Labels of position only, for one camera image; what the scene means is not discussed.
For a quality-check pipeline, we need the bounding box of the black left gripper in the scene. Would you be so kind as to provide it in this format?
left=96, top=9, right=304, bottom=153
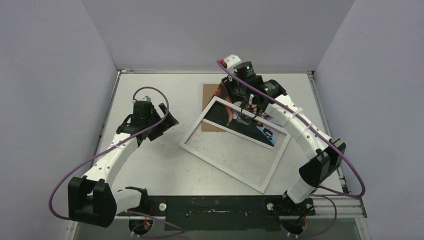
left=145, top=104, right=179, bottom=141

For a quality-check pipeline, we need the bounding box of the glossy photo print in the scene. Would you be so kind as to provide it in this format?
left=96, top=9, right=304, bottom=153
left=204, top=101, right=280, bottom=148

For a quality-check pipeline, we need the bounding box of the white wooden picture frame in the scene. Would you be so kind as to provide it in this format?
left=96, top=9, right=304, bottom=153
left=179, top=96, right=291, bottom=194

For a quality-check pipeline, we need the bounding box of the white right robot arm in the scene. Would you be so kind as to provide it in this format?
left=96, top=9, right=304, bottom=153
left=217, top=60, right=346, bottom=215

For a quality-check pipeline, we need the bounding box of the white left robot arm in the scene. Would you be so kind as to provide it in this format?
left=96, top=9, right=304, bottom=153
left=67, top=100, right=179, bottom=228

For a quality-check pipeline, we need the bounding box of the brown cardboard backing board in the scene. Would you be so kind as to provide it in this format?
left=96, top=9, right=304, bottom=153
left=201, top=83, right=233, bottom=132

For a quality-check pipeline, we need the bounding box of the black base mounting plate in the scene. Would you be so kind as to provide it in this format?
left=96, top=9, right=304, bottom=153
left=133, top=195, right=316, bottom=232

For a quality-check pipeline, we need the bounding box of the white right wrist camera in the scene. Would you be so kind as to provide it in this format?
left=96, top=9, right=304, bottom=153
left=223, top=54, right=242, bottom=69

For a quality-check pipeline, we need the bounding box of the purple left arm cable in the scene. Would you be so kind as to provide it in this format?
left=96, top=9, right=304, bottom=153
left=48, top=86, right=185, bottom=240

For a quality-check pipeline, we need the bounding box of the aluminium front rail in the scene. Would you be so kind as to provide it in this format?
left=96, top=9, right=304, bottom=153
left=116, top=195, right=366, bottom=218

